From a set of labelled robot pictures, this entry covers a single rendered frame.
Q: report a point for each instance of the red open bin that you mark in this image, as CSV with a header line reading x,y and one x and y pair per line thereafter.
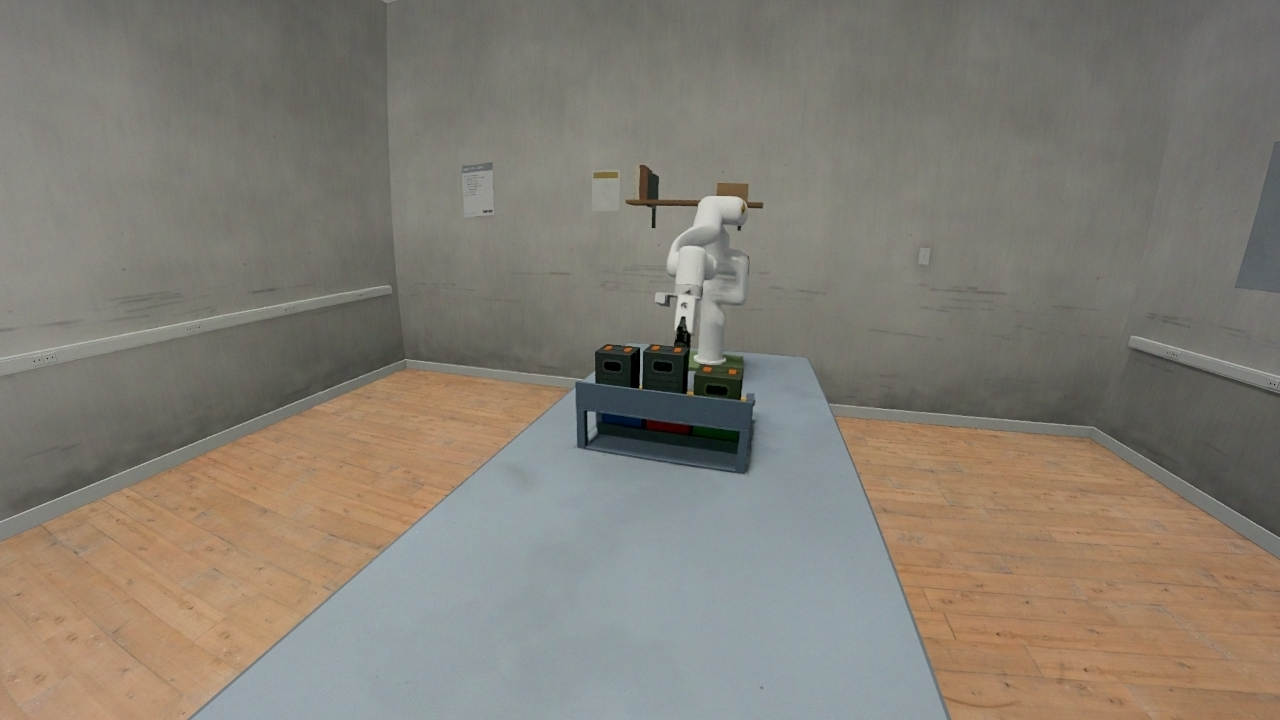
x,y
669,427

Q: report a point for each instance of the green open bin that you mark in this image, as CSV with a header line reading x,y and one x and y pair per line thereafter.
x,y
715,433

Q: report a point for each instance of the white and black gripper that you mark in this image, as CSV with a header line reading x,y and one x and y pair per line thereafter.
x,y
690,305

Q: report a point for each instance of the blue bin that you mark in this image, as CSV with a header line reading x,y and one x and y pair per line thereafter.
x,y
624,421

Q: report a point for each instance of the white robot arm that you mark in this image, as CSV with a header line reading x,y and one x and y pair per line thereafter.
x,y
696,270

